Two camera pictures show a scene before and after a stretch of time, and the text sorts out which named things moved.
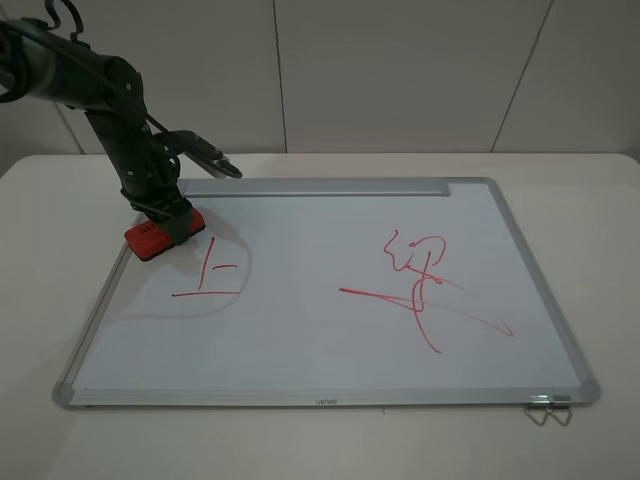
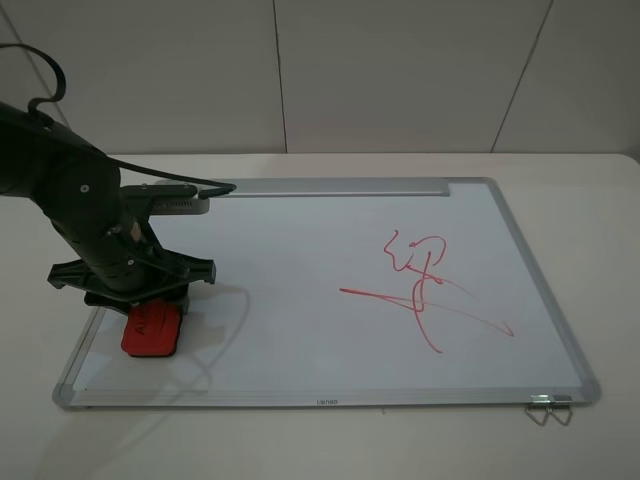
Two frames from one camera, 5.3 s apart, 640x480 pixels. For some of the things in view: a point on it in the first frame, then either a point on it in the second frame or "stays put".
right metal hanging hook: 558,420 stays put
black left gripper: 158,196 -> 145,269
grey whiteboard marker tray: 380,187 stays put
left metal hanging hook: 535,419 stays put
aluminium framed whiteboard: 331,293 stays put
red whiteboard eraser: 151,237 -> 152,328
